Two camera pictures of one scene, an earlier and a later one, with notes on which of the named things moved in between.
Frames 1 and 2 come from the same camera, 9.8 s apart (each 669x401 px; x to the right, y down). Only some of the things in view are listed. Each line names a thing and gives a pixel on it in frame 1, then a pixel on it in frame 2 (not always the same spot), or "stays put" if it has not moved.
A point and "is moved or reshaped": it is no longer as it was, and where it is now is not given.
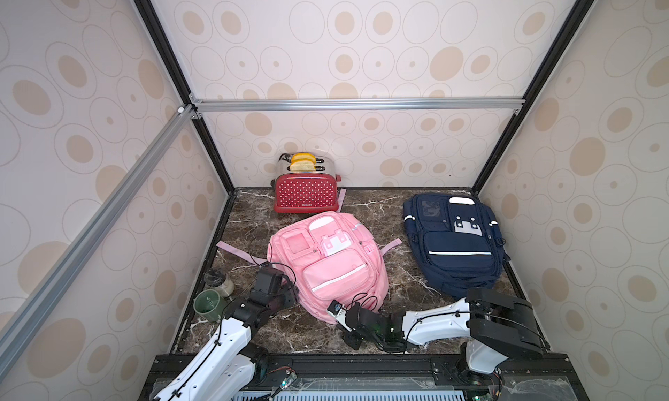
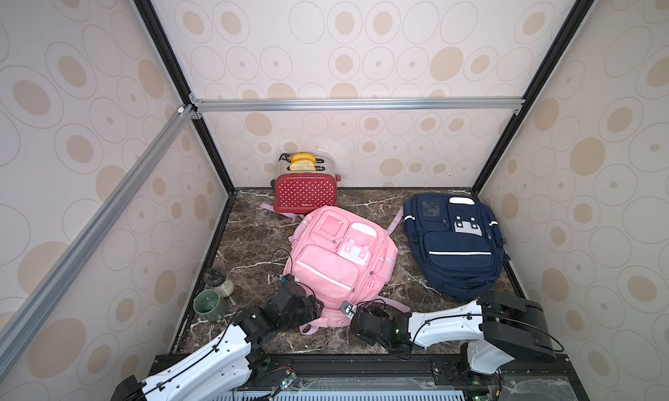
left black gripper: x=290 y=292 -> x=311 y=308
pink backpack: x=327 y=257 is moved or reshaped
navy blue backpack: x=457 y=240 stays put
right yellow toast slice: x=302 y=164 stays put
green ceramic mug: x=209 y=304 stays put
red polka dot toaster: x=300 y=192 stays put
